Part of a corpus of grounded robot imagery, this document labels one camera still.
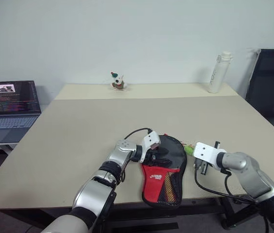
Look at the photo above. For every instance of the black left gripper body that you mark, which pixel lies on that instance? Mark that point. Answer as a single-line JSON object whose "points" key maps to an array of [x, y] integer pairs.
{"points": [[150, 159]]}

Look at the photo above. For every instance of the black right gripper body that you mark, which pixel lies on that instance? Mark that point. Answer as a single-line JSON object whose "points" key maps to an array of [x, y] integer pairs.
{"points": [[202, 167]]}

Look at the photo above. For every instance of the black red paddle case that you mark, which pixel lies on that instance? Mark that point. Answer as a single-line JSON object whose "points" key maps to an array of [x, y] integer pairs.
{"points": [[166, 179]]}

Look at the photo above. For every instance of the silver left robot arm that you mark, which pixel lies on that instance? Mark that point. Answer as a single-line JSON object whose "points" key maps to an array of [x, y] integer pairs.
{"points": [[95, 191]]}

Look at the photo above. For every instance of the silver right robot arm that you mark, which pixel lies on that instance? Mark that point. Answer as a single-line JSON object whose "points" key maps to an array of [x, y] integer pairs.
{"points": [[250, 170]]}

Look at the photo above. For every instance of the small white dog figurine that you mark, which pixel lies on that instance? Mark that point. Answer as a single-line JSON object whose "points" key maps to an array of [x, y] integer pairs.
{"points": [[117, 81]]}

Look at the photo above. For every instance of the white water bottle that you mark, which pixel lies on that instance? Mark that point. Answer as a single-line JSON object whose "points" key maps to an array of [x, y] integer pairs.
{"points": [[216, 72]]}

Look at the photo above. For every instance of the black office chair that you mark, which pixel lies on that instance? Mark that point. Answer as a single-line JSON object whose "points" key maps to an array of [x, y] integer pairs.
{"points": [[270, 85]]}

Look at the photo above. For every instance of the open grey laptop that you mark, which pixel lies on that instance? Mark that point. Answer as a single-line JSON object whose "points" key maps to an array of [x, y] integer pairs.
{"points": [[8, 116]]}

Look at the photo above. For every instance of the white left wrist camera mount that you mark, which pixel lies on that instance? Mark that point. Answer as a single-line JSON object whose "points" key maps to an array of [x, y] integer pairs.
{"points": [[150, 142]]}

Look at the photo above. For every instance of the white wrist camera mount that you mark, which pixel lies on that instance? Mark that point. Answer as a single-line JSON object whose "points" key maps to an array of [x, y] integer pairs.
{"points": [[205, 151], [150, 142]]}

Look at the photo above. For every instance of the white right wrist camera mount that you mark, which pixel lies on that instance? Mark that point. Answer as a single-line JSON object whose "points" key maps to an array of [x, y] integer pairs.
{"points": [[205, 151]]}

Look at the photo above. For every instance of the black table frame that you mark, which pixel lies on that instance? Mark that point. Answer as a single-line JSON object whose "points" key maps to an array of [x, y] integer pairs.
{"points": [[199, 208]]}

